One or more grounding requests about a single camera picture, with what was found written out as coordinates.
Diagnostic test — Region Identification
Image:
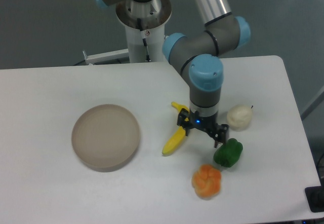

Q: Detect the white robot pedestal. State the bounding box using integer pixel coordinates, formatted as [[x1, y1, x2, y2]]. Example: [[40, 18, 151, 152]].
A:
[[116, 0, 172, 63]]

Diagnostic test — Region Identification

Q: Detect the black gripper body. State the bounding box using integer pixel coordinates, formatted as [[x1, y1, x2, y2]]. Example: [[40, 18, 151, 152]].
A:
[[189, 110, 218, 132]]

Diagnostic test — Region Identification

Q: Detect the black pedestal cable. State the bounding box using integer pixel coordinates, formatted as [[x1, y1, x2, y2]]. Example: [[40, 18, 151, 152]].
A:
[[136, 18, 152, 63]]

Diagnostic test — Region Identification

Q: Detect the black device at table edge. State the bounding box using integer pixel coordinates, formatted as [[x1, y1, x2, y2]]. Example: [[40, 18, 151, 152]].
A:
[[305, 186, 323, 213]]

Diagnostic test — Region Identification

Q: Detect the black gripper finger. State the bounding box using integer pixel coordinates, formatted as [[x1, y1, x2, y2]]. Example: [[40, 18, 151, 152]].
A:
[[177, 108, 191, 136], [206, 123, 229, 148]]

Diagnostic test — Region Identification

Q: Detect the white garlic bulb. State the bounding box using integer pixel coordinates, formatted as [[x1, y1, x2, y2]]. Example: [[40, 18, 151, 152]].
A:
[[226, 104, 253, 131]]

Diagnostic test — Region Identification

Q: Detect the beige round plate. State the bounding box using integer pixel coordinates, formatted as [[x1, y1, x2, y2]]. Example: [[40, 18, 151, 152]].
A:
[[71, 104, 141, 172]]

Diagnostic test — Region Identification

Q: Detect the green bell pepper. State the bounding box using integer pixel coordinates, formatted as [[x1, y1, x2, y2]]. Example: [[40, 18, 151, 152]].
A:
[[213, 138, 243, 168]]

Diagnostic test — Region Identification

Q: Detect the peeled orange mandarin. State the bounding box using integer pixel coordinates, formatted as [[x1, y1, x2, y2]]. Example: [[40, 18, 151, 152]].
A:
[[191, 164, 222, 199]]

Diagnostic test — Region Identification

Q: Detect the white left bracket bar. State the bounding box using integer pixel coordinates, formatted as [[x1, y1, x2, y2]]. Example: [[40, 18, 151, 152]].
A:
[[83, 49, 129, 65]]

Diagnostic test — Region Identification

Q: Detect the yellow banana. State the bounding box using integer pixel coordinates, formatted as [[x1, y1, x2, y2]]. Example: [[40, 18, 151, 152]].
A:
[[162, 101, 189, 156]]

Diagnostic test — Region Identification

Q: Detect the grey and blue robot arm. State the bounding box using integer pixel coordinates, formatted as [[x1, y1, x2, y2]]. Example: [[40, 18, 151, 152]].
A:
[[96, 0, 251, 144]]

